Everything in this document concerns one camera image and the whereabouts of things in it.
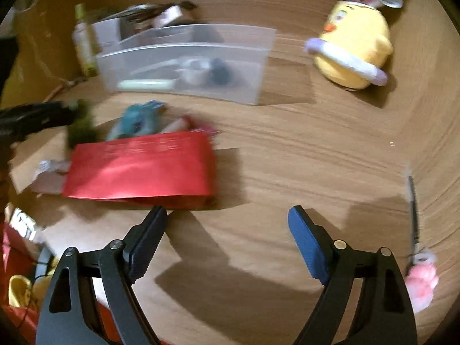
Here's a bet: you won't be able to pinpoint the yellow-green spray bottle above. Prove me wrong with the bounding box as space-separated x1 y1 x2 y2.
72 3 98 78

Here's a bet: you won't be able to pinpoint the stack of books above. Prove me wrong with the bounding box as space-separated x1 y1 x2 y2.
99 0 199 33

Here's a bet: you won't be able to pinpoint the red paper envelope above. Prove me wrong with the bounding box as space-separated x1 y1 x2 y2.
62 132 217 210

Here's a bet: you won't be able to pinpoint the pale green tube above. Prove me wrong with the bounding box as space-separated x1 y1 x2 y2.
116 79 176 92

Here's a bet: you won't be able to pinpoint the small white box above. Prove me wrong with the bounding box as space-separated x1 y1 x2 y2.
151 5 184 28

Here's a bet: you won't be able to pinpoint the yellow chick plush toy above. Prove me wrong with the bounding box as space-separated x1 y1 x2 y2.
305 0 403 90

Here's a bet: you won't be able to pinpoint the white tape roll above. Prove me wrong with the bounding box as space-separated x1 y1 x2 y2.
180 57 210 86

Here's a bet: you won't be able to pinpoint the clear plastic storage bin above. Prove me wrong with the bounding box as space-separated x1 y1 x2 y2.
97 23 276 105

